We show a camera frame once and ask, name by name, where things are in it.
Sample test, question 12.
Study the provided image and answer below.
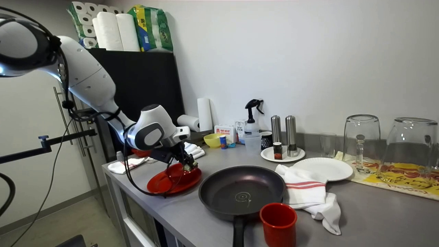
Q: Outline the red and white box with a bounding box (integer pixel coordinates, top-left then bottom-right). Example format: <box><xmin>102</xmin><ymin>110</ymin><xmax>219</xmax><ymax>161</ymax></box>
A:
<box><xmin>214</xmin><ymin>125</ymin><xmax>236</xmax><ymax>144</ymax></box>

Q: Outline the black dotted mug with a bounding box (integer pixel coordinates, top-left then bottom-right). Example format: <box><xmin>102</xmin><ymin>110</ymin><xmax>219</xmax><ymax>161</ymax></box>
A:
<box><xmin>260</xmin><ymin>131</ymin><xmax>274</xmax><ymax>151</ymax></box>

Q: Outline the yellow and red dish towel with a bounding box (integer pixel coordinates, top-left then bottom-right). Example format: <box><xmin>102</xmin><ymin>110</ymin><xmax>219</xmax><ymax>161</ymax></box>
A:
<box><xmin>334</xmin><ymin>151</ymin><xmax>439</xmax><ymax>201</ymax></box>

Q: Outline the white paper towel roll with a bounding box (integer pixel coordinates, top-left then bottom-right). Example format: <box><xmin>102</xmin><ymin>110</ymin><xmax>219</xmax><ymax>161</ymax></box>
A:
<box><xmin>197</xmin><ymin>97</ymin><xmax>213</xmax><ymax>132</ymax></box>
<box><xmin>177</xmin><ymin>114</ymin><xmax>200</xmax><ymax>132</ymax></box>

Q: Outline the clear plastic measuring cup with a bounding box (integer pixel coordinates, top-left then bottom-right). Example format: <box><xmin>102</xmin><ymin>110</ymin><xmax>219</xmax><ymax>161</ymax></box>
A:
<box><xmin>242</xmin><ymin>133</ymin><xmax>263</xmax><ymax>155</ymax></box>

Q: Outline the red cup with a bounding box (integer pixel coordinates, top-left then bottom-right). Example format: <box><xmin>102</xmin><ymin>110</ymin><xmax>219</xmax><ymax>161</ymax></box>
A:
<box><xmin>259</xmin><ymin>202</ymin><xmax>298</xmax><ymax>247</ymax></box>

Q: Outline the white paper plate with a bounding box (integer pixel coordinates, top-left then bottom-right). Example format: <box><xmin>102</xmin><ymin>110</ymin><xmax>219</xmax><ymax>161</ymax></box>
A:
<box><xmin>292</xmin><ymin>157</ymin><xmax>354</xmax><ymax>182</ymax></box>

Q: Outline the steel pepper mill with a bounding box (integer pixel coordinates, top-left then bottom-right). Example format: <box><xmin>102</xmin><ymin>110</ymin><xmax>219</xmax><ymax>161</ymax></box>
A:
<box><xmin>285</xmin><ymin>115</ymin><xmax>298</xmax><ymax>158</ymax></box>
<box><xmin>271</xmin><ymin>115</ymin><xmax>282</xmax><ymax>147</ymax></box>

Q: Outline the clear glass tumbler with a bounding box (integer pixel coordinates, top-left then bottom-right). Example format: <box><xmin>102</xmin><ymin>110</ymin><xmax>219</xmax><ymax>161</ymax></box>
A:
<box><xmin>320</xmin><ymin>133</ymin><xmax>337</xmax><ymax>158</ymax></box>

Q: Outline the spray bottle with black trigger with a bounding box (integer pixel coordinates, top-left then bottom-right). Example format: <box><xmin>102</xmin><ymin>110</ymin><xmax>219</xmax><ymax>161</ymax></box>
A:
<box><xmin>244</xmin><ymin>99</ymin><xmax>265</xmax><ymax>135</ymax></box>

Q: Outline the pack of toilet paper rolls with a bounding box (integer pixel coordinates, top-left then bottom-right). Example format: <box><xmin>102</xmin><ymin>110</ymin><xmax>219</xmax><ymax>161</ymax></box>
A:
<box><xmin>67</xmin><ymin>1</ymin><xmax>122</xmax><ymax>49</ymax></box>

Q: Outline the large clear glass jar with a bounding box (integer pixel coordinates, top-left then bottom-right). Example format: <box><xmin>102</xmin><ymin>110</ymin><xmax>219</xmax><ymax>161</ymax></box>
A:
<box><xmin>377</xmin><ymin>117</ymin><xmax>439</xmax><ymax>189</ymax></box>
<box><xmin>342</xmin><ymin>114</ymin><xmax>381</xmax><ymax>166</ymax></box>

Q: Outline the white cloth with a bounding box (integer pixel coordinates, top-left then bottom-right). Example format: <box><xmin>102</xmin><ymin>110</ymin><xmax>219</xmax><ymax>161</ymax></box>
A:
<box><xmin>107</xmin><ymin>157</ymin><xmax>149</xmax><ymax>175</ymax></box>

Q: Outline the black frying pan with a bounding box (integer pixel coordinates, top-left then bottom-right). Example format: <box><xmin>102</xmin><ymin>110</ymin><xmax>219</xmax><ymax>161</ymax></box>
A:
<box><xmin>198</xmin><ymin>166</ymin><xmax>286</xmax><ymax>247</ymax></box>

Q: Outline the pack of paper towel rolls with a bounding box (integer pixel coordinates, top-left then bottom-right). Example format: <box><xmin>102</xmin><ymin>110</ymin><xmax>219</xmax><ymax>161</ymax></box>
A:
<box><xmin>92</xmin><ymin>12</ymin><xmax>141</xmax><ymax>52</ymax></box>

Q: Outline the metal door handle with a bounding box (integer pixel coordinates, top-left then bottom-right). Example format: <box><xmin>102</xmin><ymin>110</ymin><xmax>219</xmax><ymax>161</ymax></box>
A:
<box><xmin>53</xmin><ymin>86</ymin><xmax>97</xmax><ymax>157</ymax></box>

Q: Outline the black cable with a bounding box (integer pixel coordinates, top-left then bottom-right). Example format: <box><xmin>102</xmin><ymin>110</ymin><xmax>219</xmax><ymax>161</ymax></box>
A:
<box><xmin>0</xmin><ymin>172</ymin><xmax>16</xmax><ymax>217</ymax></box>

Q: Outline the stack of folded white towels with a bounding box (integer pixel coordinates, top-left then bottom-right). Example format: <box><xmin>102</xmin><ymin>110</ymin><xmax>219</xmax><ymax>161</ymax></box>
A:
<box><xmin>183</xmin><ymin>141</ymin><xmax>206</xmax><ymax>160</ymax></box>

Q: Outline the small white plate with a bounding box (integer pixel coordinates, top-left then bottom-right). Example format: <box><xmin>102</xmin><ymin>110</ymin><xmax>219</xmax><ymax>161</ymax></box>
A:
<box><xmin>260</xmin><ymin>145</ymin><xmax>306</xmax><ymax>163</ymax></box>

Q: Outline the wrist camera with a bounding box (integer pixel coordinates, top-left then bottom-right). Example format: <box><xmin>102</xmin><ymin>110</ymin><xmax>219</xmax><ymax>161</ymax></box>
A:
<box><xmin>150</xmin><ymin>148</ymin><xmax>174</xmax><ymax>165</ymax></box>

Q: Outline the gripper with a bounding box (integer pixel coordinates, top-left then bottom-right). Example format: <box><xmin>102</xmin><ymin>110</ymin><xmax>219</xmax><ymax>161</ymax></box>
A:
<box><xmin>167</xmin><ymin>142</ymin><xmax>199</xmax><ymax>170</ymax></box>

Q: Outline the yellow bowl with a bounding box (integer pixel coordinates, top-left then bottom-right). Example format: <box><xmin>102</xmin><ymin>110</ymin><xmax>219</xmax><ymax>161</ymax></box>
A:
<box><xmin>203</xmin><ymin>133</ymin><xmax>225</xmax><ymax>149</ymax></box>

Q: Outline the black stand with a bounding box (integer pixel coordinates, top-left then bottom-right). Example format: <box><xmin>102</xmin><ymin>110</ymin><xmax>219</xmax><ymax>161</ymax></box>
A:
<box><xmin>0</xmin><ymin>128</ymin><xmax>98</xmax><ymax>165</ymax></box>

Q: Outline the black cabinet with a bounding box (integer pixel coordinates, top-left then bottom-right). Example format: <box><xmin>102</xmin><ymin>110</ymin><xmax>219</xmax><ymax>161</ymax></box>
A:
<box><xmin>87</xmin><ymin>48</ymin><xmax>186</xmax><ymax>162</ymax></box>

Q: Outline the green wrapped paper pack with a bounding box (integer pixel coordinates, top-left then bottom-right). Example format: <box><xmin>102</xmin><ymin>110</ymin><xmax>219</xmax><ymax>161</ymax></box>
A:
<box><xmin>127</xmin><ymin>4</ymin><xmax>174</xmax><ymax>52</ymax></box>

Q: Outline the white carton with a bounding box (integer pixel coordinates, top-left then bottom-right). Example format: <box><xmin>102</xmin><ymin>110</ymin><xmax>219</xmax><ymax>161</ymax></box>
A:
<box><xmin>235</xmin><ymin>120</ymin><xmax>248</xmax><ymax>144</ymax></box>

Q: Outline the red shallow bowl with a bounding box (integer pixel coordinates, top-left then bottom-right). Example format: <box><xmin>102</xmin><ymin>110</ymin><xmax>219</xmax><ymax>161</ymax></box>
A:
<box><xmin>147</xmin><ymin>163</ymin><xmax>202</xmax><ymax>196</ymax></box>

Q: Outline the white towel with red stripes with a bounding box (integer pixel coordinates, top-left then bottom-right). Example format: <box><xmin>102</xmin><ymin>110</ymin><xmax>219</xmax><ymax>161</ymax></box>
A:
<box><xmin>275</xmin><ymin>164</ymin><xmax>342</xmax><ymax>236</ymax></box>

